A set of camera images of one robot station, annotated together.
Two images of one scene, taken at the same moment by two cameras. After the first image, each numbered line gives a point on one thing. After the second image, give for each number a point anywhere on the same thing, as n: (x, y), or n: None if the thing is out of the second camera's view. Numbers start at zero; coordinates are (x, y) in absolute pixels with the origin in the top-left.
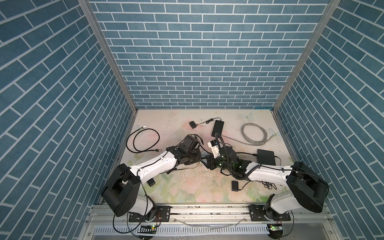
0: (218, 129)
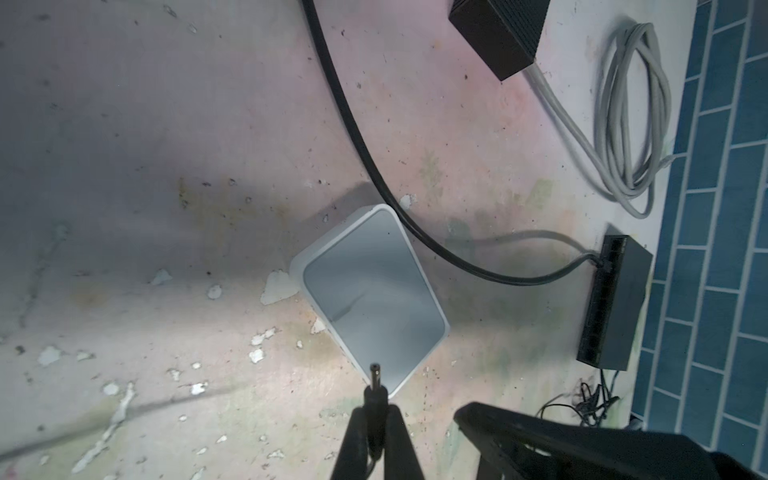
0: (505, 34)
